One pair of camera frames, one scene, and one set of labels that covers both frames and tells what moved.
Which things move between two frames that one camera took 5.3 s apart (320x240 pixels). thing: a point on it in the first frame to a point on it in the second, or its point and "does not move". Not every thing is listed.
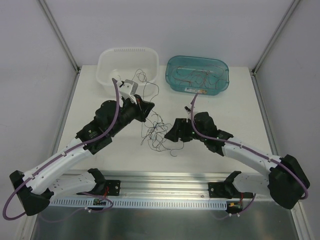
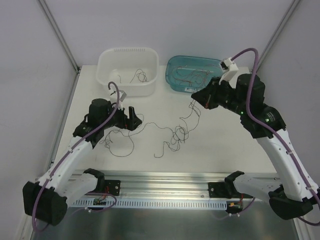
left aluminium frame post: x=60 y=35 does not move
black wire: x=153 y=129 to x=120 y=143
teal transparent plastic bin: x=196 y=75 does not move
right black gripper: x=184 y=128 to x=215 y=93
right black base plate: x=227 y=190 does not move
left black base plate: x=114 y=186 does not move
